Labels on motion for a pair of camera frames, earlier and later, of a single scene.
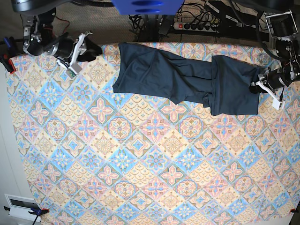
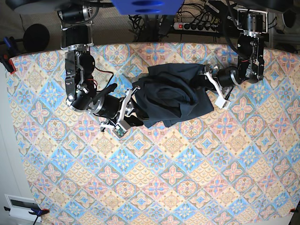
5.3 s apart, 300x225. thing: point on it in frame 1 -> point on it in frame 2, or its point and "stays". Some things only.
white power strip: (197, 26) stays
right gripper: (274, 78) -> (227, 77)
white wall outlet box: (20, 206) stays
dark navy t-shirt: (224, 86) -> (169, 94)
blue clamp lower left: (36, 212) stays
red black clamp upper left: (5, 59) stays
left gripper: (64, 48) -> (110, 107)
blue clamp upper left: (7, 41) stays
